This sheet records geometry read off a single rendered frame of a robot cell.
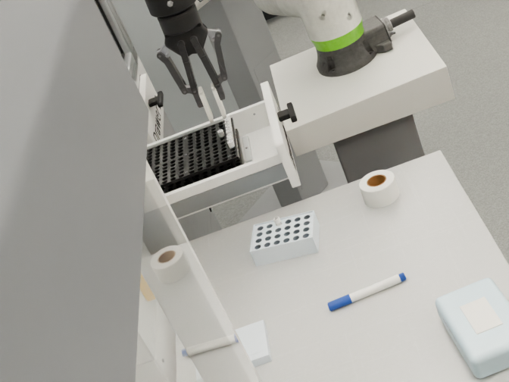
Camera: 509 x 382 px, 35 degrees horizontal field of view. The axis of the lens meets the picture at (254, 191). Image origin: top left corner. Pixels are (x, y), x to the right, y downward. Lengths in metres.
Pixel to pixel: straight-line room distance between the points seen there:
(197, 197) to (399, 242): 0.41
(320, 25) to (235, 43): 0.78
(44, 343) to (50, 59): 0.23
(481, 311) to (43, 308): 0.92
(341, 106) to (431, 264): 0.51
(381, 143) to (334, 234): 0.49
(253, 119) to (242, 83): 0.90
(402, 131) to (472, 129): 1.20
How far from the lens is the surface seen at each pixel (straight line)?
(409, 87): 1.79
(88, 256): 0.47
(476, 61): 3.60
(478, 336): 1.20
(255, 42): 2.67
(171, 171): 1.67
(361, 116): 1.79
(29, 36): 0.55
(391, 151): 1.99
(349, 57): 1.90
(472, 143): 3.07
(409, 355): 1.26
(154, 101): 1.98
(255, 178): 1.59
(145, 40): 3.38
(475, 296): 1.26
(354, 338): 1.32
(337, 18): 1.86
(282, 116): 1.66
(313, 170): 2.93
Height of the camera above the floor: 1.66
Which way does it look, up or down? 31 degrees down
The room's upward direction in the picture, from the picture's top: 24 degrees counter-clockwise
